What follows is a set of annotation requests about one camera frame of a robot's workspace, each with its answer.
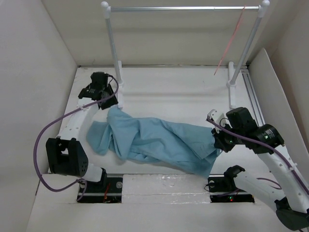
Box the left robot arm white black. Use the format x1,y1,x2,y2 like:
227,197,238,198
45,72,118,192

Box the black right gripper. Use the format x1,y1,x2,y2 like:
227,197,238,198
211,121,244,152

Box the aluminium rail right side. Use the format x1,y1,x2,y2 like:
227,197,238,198
241,66,265,126

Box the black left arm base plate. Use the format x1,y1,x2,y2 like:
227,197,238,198
77,174,123,203

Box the white clothes rack with rail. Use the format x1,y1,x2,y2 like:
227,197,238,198
100,0,270,109

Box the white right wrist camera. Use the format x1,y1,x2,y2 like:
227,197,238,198
206,109,228,128

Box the light blue trousers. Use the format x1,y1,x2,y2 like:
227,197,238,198
86,107,221,178

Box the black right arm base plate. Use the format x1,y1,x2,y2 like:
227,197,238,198
204,174,255,203

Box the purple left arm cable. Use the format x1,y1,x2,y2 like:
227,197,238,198
33,77,120,203

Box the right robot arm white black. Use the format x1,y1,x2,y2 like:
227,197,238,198
206,107,309,232

